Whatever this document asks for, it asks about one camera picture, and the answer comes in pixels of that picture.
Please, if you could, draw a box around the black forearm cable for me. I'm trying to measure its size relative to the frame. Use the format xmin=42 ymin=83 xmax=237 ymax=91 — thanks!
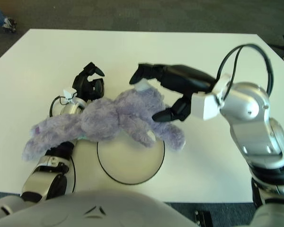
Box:
xmin=216 ymin=43 xmax=275 ymax=95
xmin=49 ymin=95 xmax=69 ymax=118

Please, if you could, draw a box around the black left forearm cable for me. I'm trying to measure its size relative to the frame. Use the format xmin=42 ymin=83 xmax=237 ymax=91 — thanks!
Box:
xmin=49 ymin=95 xmax=69 ymax=118

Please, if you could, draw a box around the purple plush bunny doll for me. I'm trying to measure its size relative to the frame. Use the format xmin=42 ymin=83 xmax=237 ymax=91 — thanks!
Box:
xmin=22 ymin=85 xmax=186 ymax=163

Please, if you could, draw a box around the black right forearm cable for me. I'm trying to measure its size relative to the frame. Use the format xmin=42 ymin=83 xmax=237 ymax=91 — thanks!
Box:
xmin=216 ymin=43 xmax=275 ymax=95

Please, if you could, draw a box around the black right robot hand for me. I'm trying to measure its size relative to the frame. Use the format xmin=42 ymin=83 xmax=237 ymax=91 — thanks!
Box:
xmin=129 ymin=62 xmax=217 ymax=122

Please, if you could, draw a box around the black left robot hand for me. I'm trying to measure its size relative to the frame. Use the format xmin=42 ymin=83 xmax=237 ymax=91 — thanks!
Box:
xmin=72 ymin=61 xmax=106 ymax=102

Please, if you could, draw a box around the grey sneaker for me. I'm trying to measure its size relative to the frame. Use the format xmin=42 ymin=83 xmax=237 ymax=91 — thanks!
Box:
xmin=2 ymin=17 xmax=18 ymax=33

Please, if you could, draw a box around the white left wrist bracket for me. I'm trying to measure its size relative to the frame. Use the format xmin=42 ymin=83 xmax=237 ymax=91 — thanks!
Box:
xmin=62 ymin=87 xmax=78 ymax=102

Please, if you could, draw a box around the black metal floor bracket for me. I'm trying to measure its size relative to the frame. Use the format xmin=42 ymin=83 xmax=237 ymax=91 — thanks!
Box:
xmin=194 ymin=210 xmax=213 ymax=227

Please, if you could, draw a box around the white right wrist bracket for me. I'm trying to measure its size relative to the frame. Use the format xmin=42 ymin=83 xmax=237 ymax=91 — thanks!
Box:
xmin=190 ymin=73 xmax=235 ymax=121

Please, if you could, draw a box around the grey robot torso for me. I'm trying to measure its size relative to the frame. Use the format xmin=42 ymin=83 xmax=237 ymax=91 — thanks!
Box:
xmin=0 ymin=189 xmax=199 ymax=227

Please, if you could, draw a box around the white plate with black rim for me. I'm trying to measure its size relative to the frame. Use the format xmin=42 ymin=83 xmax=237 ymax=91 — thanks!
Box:
xmin=97 ymin=132 xmax=166 ymax=185

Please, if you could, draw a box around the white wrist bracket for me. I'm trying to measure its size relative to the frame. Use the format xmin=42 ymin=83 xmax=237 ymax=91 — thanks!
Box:
xmin=62 ymin=87 xmax=78 ymax=102
xmin=190 ymin=73 xmax=235 ymax=121

